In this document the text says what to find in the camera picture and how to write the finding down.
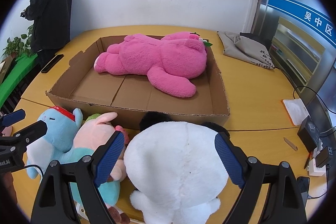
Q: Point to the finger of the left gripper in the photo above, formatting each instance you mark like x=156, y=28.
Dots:
x=30, y=133
x=12, y=118

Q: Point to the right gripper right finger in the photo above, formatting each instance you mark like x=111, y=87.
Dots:
x=283, y=202

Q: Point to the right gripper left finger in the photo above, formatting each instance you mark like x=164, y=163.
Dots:
x=54, y=202

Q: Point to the light blue plush toy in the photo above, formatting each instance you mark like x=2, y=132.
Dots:
x=62, y=127

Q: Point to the pink and teal plush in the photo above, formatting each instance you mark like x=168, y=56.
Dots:
x=94, y=132

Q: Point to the white plush panda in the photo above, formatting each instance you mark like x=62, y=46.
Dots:
x=175, y=169

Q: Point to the large pink plush bear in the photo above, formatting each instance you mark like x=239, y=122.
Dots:
x=169, y=63

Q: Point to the green table cover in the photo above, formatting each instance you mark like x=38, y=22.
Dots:
x=23, y=66

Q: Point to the black smartphone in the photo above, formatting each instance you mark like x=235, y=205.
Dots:
x=303, y=184

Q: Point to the white power adapter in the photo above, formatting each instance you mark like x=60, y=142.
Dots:
x=319, y=160

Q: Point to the small wooden stick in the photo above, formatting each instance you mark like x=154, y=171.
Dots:
x=292, y=145

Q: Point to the green potted plant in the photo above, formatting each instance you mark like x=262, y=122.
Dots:
x=19, y=45

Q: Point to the shallow brown cardboard box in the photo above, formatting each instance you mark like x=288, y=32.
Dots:
x=132, y=96

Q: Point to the small black box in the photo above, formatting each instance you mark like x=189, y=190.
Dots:
x=308, y=134

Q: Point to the white orange-edged mouse pad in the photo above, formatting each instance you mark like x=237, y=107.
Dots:
x=296, y=110

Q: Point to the person in black jacket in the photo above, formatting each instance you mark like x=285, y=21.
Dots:
x=51, y=27

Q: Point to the grey canvas tote bag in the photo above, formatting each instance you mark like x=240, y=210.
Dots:
x=245, y=49

